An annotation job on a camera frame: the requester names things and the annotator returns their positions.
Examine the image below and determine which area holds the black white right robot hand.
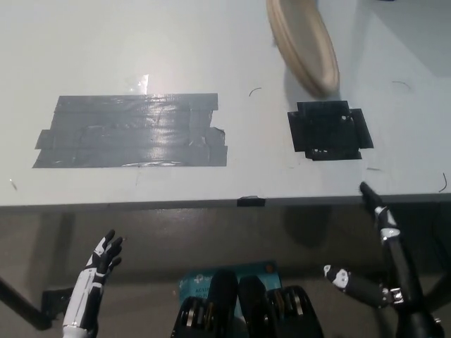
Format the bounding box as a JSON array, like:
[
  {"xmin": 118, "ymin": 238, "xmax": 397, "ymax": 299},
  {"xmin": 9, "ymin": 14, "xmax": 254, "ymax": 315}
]
[{"xmin": 323, "ymin": 180, "xmax": 426, "ymax": 311}]

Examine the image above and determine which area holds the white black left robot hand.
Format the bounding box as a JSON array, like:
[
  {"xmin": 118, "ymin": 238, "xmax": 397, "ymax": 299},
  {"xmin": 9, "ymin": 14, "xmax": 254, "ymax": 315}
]
[{"xmin": 62, "ymin": 229, "xmax": 124, "ymax": 334}]

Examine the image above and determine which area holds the beige plastic plate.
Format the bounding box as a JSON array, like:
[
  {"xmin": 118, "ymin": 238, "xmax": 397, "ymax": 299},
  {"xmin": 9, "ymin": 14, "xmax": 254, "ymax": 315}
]
[{"xmin": 266, "ymin": 0, "xmax": 341, "ymax": 97}]

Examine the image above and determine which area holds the black table leg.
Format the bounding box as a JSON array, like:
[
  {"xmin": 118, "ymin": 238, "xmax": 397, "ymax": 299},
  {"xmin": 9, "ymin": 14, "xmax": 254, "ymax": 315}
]
[
  {"xmin": 421, "ymin": 269, "xmax": 451, "ymax": 314},
  {"xmin": 0, "ymin": 275, "xmax": 54, "ymax": 331}
]

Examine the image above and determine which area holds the black tape patch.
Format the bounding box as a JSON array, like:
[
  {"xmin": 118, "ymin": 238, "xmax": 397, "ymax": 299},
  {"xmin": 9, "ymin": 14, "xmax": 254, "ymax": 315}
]
[{"xmin": 286, "ymin": 100, "xmax": 375, "ymax": 162}]

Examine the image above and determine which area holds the small black tape strip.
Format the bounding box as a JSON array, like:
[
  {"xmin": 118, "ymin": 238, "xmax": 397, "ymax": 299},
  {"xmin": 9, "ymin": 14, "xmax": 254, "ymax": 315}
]
[{"xmin": 237, "ymin": 195, "xmax": 267, "ymax": 208}]

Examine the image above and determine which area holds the clear tape piece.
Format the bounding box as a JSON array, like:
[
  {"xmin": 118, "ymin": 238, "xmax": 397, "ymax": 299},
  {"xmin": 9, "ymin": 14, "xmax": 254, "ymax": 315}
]
[{"xmin": 123, "ymin": 73, "xmax": 151, "ymax": 94}]

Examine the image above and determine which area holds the black floor bracket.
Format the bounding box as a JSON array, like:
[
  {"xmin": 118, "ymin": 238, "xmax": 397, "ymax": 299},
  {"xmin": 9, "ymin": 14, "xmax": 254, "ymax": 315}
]
[{"xmin": 42, "ymin": 286, "xmax": 78, "ymax": 315}]

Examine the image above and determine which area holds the grey duct tape patch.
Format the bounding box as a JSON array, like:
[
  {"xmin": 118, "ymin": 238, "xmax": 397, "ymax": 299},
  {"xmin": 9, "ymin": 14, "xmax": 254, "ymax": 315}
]
[{"xmin": 32, "ymin": 92, "xmax": 229, "ymax": 170}]

